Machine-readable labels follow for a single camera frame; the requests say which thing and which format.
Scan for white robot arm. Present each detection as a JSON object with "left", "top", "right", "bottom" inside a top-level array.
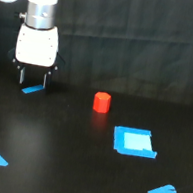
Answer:
[{"left": 0, "top": 0, "right": 63, "bottom": 94}]

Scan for blue tape strip far left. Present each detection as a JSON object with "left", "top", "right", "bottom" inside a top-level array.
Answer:
[{"left": 22, "top": 84, "right": 44, "bottom": 94}]

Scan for blue tape strip near right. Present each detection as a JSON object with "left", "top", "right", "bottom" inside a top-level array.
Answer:
[{"left": 148, "top": 184, "right": 177, "bottom": 193}]

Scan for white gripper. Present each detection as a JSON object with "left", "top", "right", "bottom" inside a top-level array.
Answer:
[{"left": 8, "top": 23, "right": 65, "bottom": 93}]

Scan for blue tape square marker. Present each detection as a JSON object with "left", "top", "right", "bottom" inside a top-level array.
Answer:
[{"left": 113, "top": 126, "right": 157, "bottom": 159}]

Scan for red hexagonal block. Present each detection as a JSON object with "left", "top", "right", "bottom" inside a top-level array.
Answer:
[{"left": 93, "top": 92, "right": 112, "bottom": 114}]

